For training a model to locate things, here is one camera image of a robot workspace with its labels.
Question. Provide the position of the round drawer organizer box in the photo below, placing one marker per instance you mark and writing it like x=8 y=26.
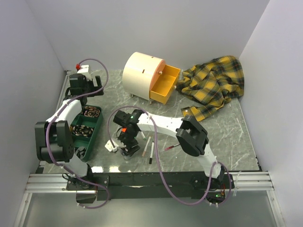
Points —
x=149 y=77

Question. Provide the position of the clear tape roll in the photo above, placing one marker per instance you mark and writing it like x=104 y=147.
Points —
x=127 y=156

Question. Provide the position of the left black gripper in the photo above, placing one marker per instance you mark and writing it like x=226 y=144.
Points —
x=90 y=82

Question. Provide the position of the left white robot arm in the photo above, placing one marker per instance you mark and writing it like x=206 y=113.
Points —
x=54 y=142

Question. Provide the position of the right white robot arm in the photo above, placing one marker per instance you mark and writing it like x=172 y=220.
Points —
x=191 y=136

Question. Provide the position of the green cap marker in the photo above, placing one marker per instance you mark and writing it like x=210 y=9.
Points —
x=143 y=135

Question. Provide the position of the black base beam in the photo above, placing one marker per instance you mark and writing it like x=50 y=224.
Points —
x=148 y=185

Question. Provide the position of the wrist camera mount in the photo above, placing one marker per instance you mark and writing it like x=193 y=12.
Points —
x=111 y=146
x=84 y=70

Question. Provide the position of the dark red pen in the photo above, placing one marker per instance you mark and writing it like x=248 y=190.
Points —
x=171 y=147

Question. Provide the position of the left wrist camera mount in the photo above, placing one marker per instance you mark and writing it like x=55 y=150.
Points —
x=84 y=70

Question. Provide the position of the green compartment tray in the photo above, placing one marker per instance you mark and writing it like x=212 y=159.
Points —
x=88 y=143

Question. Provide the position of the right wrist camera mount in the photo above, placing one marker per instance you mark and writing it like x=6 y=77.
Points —
x=111 y=146

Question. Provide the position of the black binder clips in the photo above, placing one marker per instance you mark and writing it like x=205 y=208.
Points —
x=80 y=152

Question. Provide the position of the pink cap marker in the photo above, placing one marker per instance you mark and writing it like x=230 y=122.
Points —
x=146 y=145

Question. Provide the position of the black cap marker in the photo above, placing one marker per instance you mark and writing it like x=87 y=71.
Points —
x=152 y=152

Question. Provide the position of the yellow plaid cloth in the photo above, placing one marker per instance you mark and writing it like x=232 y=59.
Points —
x=212 y=85

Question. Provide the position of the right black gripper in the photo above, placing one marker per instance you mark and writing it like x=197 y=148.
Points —
x=128 y=147

